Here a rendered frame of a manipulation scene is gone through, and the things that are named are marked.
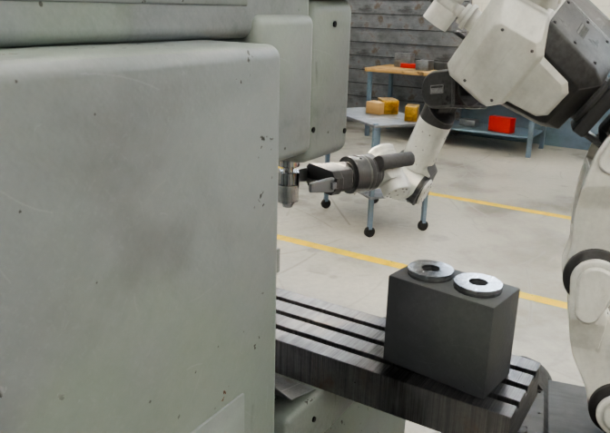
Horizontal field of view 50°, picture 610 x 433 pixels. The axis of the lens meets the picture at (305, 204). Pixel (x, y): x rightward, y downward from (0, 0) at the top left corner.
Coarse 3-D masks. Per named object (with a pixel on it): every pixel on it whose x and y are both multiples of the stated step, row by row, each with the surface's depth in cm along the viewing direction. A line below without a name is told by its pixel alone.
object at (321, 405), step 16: (304, 384) 140; (288, 400) 134; (304, 400) 134; (320, 400) 138; (336, 400) 145; (352, 400) 153; (288, 416) 129; (304, 416) 133; (320, 416) 140; (336, 416) 146; (288, 432) 128; (304, 432) 134; (320, 432) 141
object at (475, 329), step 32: (416, 288) 126; (448, 288) 124; (480, 288) 121; (512, 288) 125; (416, 320) 128; (448, 320) 123; (480, 320) 119; (512, 320) 125; (384, 352) 134; (416, 352) 129; (448, 352) 124; (480, 352) 120; (448, 384) 126; (480, 384) 121
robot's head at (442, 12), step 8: (440, 0) 153; (448, 0) 152; (456, 0) 152; (464, 0) 153; (432, 8) 154; (440, 8) 152; (448, 8) 153; (456, 8) 153; (464, 8) 152; (472, 8) 151; (424, 16) 155; (432, 16) 154; (440, 16) 153; (448, 16) 153; (456, 16) 154; (464, 16) 152; (432, 24) 154; (440, 24) 154; (448, 24) 155
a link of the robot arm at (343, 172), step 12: (348, 156) 152; (360, 156) 153; (312, 168) 151; (324, 168) 147; (336, 168) 148; (348, 168) 149; (360, 168) 150; (372, 168) 152; (312, 180) 151; (336, 180) 144; (348, 180) 148; (360, 180) 150; (372, 180) 152; (324, 192) 148; (336, 192) 146; (348, 192) 154
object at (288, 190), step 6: (282, 180) 142; (288, 180) 142; (294, 180) 142; (282, 186) 143; (288, 186) 142; (294, 186) 143; (282, 192) 143; (288, 192) 143; (294, 192) 143; (282, 198) 144; (288, 198) 143; (294, 198) 144
